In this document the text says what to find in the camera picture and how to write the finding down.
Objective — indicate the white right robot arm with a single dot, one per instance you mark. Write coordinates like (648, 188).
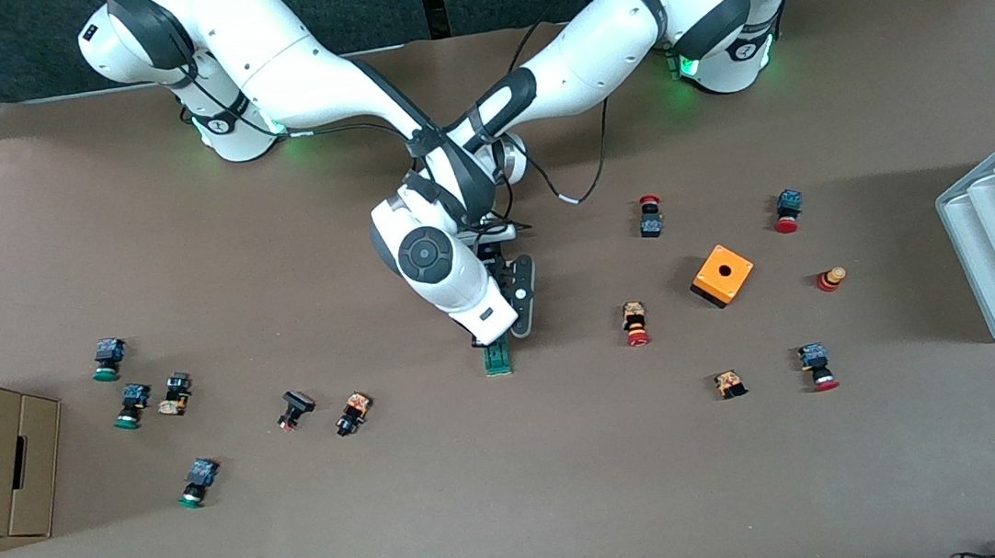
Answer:
(300, 69)

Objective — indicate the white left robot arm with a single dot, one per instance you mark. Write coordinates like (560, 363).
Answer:
(602, 46)

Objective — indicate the red mushroom button orange block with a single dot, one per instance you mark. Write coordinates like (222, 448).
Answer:
(635, 324)

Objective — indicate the brown table cover sheet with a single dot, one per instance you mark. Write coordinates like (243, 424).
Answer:
(484, 502)

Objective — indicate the red button black body top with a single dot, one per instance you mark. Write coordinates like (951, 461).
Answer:
(651, 224)

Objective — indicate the orange contact block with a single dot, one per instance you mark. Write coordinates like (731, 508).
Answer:
(730, 384)

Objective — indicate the red mushroom button blue block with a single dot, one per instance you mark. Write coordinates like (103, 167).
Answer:
(789, 207)
(815, 361)

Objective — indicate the green mushroom button blue block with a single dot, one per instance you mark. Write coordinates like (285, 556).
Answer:
(108, 352)
(133, 402)
(199, 477)

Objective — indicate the red yellow emergency stop head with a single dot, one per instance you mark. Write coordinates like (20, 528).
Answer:
(830, 279)

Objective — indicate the black flat head switch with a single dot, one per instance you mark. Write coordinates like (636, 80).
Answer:
(296, 405)

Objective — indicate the orange button enclosure box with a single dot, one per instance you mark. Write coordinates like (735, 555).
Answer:
(723, 274)

